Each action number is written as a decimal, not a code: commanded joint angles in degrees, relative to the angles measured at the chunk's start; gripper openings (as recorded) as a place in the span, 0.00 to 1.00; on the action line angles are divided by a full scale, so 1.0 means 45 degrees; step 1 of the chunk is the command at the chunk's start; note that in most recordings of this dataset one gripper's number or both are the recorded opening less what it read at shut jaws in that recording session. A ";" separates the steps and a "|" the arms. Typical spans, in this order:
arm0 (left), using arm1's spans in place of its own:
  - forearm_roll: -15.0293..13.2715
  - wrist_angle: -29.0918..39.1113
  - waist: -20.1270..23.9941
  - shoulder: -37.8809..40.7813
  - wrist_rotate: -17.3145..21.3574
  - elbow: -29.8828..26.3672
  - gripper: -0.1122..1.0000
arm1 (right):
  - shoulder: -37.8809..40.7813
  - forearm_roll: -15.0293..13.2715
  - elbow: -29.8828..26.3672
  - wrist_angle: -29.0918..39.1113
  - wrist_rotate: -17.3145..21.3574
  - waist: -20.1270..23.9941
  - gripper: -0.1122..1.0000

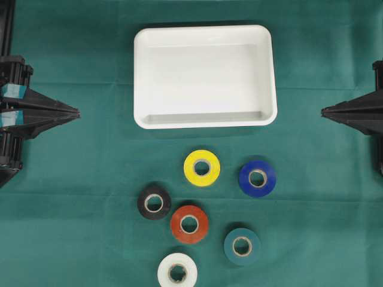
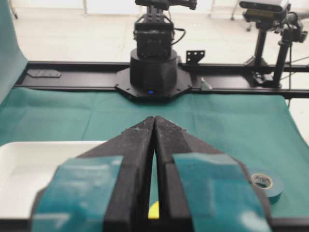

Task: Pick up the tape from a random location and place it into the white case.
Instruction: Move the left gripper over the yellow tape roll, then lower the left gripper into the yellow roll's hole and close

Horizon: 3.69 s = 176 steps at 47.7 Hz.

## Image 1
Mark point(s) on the green table cloth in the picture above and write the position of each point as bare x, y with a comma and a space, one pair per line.
70, 217

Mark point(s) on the blue tape roll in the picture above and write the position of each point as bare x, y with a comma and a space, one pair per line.
269, 178

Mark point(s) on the white plastic tray case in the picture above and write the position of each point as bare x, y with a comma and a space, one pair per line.
204, 76

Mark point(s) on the teal green tape roll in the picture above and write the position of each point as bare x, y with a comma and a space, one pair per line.
254, 250

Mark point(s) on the yellow tape roll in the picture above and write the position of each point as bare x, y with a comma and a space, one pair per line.
205, 156

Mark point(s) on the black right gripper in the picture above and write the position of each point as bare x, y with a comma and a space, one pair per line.
368, 124

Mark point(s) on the black tape roll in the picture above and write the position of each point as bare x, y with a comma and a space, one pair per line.
143, 199

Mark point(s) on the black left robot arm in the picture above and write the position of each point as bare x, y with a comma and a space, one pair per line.
7, 13

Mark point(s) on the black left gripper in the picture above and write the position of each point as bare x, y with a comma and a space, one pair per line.
25, 113

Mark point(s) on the white tape roll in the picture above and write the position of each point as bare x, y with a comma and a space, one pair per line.
169, 262

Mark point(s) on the red tape roll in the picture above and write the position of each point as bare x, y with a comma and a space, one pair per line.
202, 224

